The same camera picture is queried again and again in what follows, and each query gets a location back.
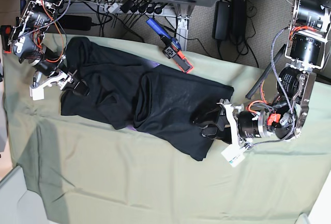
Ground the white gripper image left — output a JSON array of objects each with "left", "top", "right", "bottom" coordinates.
[{"left": 29, "top": 68, "right": 89, "bottom": 101}]

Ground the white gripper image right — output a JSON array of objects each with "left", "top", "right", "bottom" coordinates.
[{"left": 193, "top": 99, "right": 253, "bottom": 168}]

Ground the dark navy T-shirt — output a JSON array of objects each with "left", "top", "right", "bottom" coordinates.
[{"left": 61, "top": 37, "right": 234, "bottom": 161}]

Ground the black power brick left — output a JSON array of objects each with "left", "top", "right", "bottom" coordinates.
[{"left": 59, "top": 15, "right": 92, "bottom": 31}]

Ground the blue orange clamp centre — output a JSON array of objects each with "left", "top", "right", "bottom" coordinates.
[{"left": 146, "top": 18, "right": 193, "bottom": 73}]

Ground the blue orange clamp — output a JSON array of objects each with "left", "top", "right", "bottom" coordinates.
[
  {"left": 1, "top": 25, "right": 12, "bottom": 54},
  {"left": 146, "top": 18, "right": 193, "bottom": 73}
]

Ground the blue orange clamp left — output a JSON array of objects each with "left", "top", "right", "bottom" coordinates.
[{"left": 1, "top": 25, "right": 12, "bottom": 54}]

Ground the black power adapter pair left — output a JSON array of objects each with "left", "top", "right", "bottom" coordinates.
[{"left": 212, "top": 1, "right": 231, "bottom": 41}]

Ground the black power adapter pair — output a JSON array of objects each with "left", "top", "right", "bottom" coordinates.
[
  {"left": 212, "top": 1, "right": 231, "bottom": 41},
  {"left": 230, "top": 0, "right": 247, "bottom": 40}
]

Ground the white power strip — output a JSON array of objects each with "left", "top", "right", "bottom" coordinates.
[{"left": 103, "top": 0, "right": 176, "bottom": 17}]

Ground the black power adapter pair right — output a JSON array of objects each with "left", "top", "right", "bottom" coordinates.
[{"left": 230, "top": 0, "right": 247, "bottom": 40}]

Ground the grey plastic bin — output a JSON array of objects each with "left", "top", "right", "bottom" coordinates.
[{"left": 1, "top": 166, "right": 49, "bottom": 223}]

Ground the aluminium frame post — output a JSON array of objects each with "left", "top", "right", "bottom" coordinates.
[{"left": 166, "top": 4, "right": 195, "bottom": 51}]

